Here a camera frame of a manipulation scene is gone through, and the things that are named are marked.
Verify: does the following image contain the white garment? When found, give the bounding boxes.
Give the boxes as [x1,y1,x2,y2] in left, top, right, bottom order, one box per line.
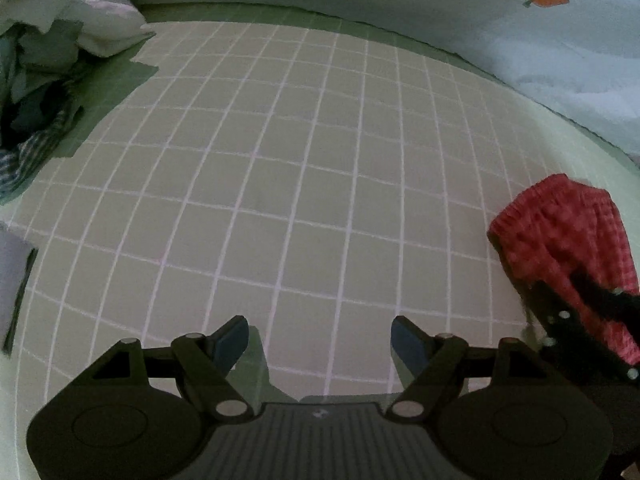
[0,0,157,58]

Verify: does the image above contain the light blue carrot print blanket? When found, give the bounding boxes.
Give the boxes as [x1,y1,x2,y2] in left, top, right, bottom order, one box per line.
[115,0,640,166]

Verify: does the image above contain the grey-green garment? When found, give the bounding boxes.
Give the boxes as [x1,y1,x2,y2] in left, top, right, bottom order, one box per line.
[0,20,87,133]

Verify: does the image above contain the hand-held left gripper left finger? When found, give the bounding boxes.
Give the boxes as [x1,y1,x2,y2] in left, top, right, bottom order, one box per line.
[75,315,258,418]

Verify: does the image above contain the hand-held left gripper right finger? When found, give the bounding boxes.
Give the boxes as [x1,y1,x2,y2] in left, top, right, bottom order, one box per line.
[385,315,567,418]

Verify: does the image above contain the red checked cloth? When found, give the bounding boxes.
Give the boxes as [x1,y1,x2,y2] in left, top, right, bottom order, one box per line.
[487,173,640,366]

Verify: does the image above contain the grey folded pants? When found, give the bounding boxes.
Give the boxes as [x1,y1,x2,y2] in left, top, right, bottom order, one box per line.
[0,230,40,357]

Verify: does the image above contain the blue gingham shirt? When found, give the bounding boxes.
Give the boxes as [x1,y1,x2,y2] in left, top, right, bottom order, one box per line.
[0,105,83,202]

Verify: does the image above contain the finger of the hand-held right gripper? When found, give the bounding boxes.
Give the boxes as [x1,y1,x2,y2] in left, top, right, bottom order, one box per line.
[520,280,640,386]
[570,265,640,322]

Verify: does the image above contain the green checked bed sheet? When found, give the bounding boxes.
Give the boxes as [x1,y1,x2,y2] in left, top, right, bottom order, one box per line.
[0,2,640,480]

